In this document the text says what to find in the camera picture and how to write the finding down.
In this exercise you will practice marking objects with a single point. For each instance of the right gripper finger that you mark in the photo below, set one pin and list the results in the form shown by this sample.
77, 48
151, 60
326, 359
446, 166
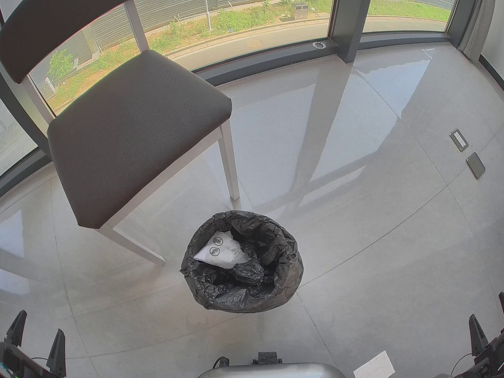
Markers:
478, 339
502, 301

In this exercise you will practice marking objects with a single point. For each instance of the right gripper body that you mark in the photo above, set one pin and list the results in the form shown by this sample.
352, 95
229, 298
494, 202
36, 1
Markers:
492, 358

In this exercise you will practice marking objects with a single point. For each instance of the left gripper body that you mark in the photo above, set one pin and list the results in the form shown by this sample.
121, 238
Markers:
23, 362

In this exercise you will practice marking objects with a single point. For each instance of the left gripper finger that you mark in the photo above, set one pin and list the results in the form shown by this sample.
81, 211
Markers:
17, 329
57, 356

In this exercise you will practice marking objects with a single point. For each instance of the white printed wrapper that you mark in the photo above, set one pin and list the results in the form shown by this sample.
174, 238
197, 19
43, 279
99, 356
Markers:
224, 252

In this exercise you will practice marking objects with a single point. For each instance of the black plastic bag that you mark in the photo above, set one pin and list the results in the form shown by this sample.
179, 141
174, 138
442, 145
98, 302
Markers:
252, 297

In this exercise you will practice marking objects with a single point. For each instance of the black plastic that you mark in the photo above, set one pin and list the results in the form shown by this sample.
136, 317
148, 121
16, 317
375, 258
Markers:
248, 272

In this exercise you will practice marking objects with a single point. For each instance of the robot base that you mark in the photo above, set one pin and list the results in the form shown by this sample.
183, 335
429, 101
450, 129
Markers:
275, 370

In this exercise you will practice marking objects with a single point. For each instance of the grey chair with white legs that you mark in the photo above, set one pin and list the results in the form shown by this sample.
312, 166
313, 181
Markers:
130, 132

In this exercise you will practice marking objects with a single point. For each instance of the white curtain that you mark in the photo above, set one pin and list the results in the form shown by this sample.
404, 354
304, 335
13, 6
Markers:
478, 18

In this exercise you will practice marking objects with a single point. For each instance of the window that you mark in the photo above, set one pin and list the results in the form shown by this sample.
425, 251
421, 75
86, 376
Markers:
350, 14

